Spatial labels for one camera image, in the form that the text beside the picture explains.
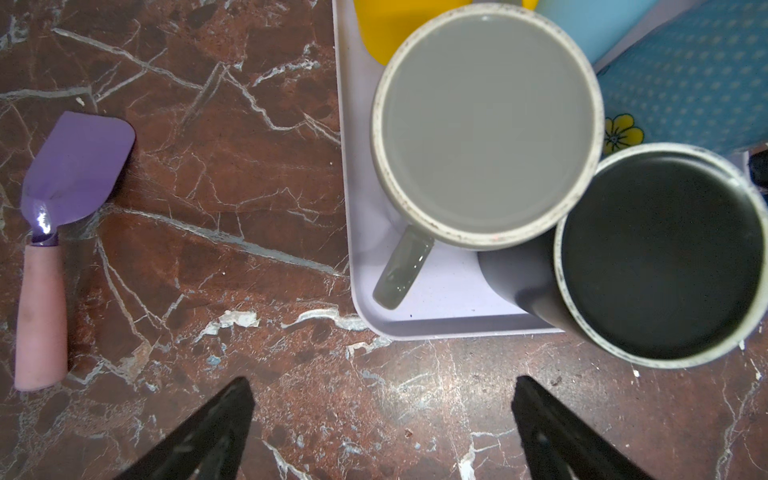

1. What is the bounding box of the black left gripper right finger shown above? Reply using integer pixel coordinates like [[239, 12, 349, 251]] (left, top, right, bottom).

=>
[[511, 375, 650, 479]]

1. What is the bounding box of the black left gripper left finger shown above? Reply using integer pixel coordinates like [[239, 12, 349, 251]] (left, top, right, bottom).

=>
[[117, 376, 255, 479]]

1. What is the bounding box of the black mug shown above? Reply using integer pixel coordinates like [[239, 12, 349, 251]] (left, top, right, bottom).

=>
[[478, 143, 767, 369]]

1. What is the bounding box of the teal patterned mug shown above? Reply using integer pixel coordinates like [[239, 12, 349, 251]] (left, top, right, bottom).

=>
[[597, 1, 767, 156]]

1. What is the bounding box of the grey mug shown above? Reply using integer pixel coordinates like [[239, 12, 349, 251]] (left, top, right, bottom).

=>
[[370, 2, 604, 309]]

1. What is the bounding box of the light blue mug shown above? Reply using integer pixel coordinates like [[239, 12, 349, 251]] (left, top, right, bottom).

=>
[[535, 0, 657, 64]]

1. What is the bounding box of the yellow mug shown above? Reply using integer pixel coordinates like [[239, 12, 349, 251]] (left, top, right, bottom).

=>
[[354, 1, 544, 72]]

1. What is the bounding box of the lavender tray mat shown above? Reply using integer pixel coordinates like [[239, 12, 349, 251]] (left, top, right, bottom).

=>
[[333, 1, 671, 340]]

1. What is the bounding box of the purple spatula pink handle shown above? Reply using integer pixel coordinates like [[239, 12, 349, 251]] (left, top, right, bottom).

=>
[[14, 111, 136, 392]]

